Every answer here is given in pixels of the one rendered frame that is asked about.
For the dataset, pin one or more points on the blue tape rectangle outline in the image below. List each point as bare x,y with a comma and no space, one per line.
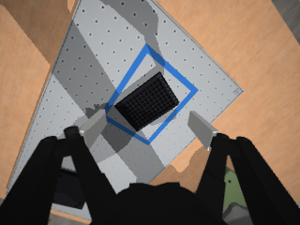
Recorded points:
148,50

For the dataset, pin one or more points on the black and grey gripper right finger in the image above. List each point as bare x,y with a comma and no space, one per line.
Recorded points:
268,201

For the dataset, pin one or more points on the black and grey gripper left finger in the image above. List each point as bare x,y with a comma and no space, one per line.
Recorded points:
29,201

